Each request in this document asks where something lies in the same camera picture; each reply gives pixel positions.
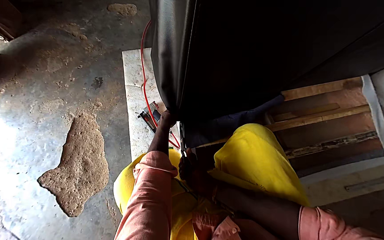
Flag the red air hose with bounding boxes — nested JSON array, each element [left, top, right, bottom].
[[141, 20, 181, 149]]

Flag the wooden furniture frame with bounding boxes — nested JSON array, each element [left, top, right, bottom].
[[192, 77, 384, 178]]

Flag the scissors with dark handles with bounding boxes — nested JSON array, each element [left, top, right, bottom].
[[179, 121, 187, 157]]

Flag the staple gun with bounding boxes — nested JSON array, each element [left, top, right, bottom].
[[137, 101, 162, 134]]

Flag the black leather upholstery cover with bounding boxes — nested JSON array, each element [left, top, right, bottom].
[[149, 0, 384, 122]]

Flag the person's body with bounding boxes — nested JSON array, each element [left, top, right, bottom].
[[192, 213, 279, 240]]

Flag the person's left forearm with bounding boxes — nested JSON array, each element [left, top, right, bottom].
[[114, 125, 178, 240]]

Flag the person's right forearm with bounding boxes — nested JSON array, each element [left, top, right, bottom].
[[212, 182, 384, 240]]

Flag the narrow flat grey strip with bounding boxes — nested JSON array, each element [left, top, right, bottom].
[[344, 174, 384, 192]]

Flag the dark blue cloth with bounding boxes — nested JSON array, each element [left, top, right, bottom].
[[183, 94, 285, 148]]

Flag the dark brown wooden furniture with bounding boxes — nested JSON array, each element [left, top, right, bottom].
[[0, 0, 23, 42]]

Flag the person's right hand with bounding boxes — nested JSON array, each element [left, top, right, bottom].
[[179, 148, 220, 201]]

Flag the white fabric strip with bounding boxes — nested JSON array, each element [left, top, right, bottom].
[[299, 74, 384, 186]]

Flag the white foam board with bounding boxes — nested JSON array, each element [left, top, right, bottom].
[[122, 48, 182, 162]]

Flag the person's left hand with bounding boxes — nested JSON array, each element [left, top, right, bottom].
[[159, 109, 178, 129]]

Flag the person's legs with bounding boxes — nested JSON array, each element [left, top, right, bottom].
[[113, 123, 310, 240]]

